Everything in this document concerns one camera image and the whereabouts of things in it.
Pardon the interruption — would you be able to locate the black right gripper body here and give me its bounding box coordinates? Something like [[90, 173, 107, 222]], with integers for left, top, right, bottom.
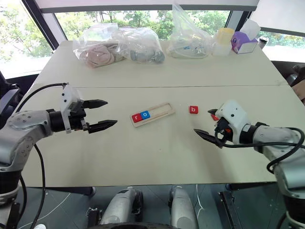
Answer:
[[213, 116, 234, 145]]

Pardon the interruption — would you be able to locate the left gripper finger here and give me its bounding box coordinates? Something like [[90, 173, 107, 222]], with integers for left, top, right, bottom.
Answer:
[[83, 99, 109, 110], [88, 119, 118, 134]]

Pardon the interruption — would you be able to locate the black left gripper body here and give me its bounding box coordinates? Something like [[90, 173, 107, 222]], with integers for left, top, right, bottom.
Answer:
[[68, 99, 91, 132]]

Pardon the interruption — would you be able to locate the wooden letter tray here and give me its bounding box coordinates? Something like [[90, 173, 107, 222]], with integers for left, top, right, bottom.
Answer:
[[129, 102, 176, 128]]

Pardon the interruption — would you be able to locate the silver robot leg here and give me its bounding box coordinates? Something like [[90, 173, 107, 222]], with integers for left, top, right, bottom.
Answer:
[[98, 186, 144, 227], [168, 185, 199, 229]]

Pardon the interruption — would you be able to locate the plastic bag with pink cloth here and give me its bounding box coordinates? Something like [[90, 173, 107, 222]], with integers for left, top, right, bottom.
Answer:
[[72, 23, 131, 69]]

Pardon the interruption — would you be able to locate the black office chair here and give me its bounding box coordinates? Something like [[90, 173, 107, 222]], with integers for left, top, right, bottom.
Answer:
[[0, 70, 22, 116]]

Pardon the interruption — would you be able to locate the yellow-lidded plastic container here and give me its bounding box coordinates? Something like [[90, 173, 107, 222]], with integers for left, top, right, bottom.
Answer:
[[211, 27, 236, 57]]

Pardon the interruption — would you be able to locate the plastic bag with grey items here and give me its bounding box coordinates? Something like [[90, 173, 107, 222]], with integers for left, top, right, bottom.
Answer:
[[113, 26, 166, 65]]

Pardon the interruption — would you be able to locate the purple tissue box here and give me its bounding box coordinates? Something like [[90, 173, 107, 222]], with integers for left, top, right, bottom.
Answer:
[[230, 19, 262, 55]]

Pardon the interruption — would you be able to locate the plastic bag with white items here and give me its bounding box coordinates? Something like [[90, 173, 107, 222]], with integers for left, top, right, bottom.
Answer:
[[166, 1, 214, 60]]

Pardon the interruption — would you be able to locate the dark cup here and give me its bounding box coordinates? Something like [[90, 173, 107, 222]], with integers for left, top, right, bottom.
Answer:
[[258, 35, 269, 51]]

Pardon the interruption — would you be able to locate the bystander beside table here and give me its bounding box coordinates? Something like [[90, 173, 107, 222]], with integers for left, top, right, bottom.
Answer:
[[289, 63, 305, 106]]

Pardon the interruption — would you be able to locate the black window pillar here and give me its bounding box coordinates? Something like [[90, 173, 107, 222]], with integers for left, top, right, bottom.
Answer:
[[21, 0, 67, 57]]

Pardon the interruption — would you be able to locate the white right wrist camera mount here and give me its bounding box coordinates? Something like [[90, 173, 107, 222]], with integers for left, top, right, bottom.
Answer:
[[215, 99, 251, 144]]

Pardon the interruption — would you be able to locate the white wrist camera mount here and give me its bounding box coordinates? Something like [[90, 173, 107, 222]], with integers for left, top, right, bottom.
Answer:
[[215, 99, 251, 144], [59, 83, 83, 134]]

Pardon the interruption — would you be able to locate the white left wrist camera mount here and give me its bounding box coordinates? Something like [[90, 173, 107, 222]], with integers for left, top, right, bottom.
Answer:
[[59, 83, 83, 134]]

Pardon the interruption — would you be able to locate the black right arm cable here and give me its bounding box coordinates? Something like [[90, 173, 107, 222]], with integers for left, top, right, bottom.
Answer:
[[214, 127, 305, 174]]

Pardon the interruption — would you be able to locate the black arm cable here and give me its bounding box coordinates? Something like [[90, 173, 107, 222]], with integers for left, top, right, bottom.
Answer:
[[214, 127, 305, 174], [14, 82, 69, 229]]

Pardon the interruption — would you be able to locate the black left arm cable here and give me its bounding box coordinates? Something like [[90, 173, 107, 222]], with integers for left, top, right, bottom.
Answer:
[[14, 82, 69, 229]]

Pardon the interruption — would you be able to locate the white thin floor cord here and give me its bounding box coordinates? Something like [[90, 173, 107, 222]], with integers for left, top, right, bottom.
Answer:
[[194, 184, 206, 217]]

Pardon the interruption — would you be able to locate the black table frame bar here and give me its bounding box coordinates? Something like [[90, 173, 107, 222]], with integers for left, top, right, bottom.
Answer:
[[218, 182, 278, 229]]

